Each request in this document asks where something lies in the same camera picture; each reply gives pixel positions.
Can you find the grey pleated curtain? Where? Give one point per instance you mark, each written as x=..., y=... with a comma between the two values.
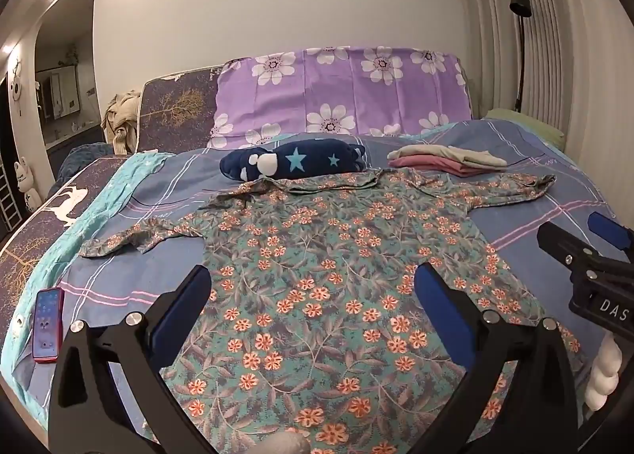
x=578, y=78

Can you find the turquoise blanket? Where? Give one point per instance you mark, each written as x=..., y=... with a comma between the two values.
x=111, y=199

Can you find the right white gloved hand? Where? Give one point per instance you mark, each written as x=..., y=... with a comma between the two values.
x=604, y=375

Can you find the floral green orange shirt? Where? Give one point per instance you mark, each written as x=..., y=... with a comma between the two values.
x=312, y=325

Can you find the folded beige garment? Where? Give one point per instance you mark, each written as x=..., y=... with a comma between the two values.
x=471, y=158

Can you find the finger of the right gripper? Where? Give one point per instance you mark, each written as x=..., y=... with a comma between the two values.
x=560, y=244
x=616, y=234

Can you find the white cat figurine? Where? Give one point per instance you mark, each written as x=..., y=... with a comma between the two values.
x=25, y=184

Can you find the red smartphone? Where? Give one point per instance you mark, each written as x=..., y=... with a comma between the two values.
x=47, y=325

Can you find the purple floral pillow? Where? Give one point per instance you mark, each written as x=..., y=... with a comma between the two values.
x=341, y=90

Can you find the navy star plush blanket roll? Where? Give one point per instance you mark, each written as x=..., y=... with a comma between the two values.
x=296, y=160

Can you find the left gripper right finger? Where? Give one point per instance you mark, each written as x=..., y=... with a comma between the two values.
x=539, y=412

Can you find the folded pink garment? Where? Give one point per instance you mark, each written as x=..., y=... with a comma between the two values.
x=430, y=163

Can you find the dark tree pattern headboard cushion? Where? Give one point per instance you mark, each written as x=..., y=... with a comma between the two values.
x=176, y=112

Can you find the black floor lamp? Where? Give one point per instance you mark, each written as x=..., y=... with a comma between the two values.
x=522, y=9

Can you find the green pillow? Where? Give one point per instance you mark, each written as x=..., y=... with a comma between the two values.
x=548, y=133

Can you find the beige clothes pile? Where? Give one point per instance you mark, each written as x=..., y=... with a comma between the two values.
x=119, y=122

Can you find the dark deer pattern side cushion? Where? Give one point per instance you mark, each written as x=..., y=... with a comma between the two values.
x=27, y=245

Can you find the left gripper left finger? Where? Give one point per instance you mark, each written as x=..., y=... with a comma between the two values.
x=86, y=413

